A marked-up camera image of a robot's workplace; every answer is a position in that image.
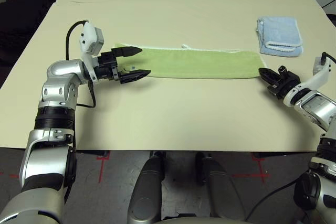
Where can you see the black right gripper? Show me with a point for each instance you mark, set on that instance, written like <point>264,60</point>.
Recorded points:
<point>287,82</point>

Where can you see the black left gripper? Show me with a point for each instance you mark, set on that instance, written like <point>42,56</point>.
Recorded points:
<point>106,66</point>

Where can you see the green towel with white trim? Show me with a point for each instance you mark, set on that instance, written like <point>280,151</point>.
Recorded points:
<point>197,64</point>

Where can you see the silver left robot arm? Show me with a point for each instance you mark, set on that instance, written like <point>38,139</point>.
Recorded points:
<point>60,69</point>

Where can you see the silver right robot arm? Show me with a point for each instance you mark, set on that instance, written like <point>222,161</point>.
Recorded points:
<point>317,106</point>

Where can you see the folded light blue towel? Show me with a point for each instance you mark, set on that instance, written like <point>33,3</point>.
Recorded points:
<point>281,32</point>

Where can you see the black table base foot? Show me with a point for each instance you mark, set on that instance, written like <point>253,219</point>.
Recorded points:
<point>286,155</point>
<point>92,153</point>

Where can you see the red floor tape cross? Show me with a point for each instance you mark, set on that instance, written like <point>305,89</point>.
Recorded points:
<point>249,175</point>

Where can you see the red floor tape mark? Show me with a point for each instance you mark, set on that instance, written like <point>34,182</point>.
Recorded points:
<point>101,169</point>

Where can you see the black foam floor mats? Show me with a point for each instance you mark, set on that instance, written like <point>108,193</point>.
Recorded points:
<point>18,24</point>

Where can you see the grey right robot leg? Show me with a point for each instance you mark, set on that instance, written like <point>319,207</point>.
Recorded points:
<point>220,190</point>

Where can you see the grey robot leg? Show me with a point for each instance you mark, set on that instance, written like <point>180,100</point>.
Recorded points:
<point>147,190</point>
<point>220,190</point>

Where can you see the grey left robot leg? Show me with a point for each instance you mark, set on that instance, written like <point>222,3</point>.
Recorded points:
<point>147,190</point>

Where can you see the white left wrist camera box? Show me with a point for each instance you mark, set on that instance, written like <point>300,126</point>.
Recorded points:
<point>88,37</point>

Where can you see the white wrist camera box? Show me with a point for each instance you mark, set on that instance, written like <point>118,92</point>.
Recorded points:
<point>321,74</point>
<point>88,37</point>

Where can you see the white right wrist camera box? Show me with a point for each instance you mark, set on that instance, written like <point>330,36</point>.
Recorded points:
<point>321,74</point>

